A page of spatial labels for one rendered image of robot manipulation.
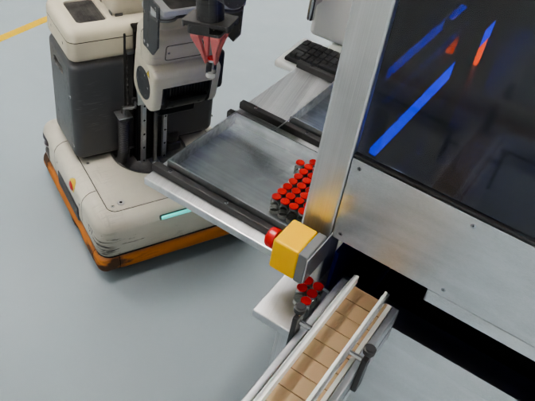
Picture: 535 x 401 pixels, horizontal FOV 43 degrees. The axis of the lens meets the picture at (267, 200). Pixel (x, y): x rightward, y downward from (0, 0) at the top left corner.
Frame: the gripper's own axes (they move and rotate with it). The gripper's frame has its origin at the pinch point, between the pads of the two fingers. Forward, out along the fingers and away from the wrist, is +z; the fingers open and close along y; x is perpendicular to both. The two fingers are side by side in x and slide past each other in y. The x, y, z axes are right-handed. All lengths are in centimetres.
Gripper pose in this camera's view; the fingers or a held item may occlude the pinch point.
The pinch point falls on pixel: (211, 59)
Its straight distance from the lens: 145.3
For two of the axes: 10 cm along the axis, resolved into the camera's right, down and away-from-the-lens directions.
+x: 3.2, -5.6, 7.6
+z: -0.4, 8.0, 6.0
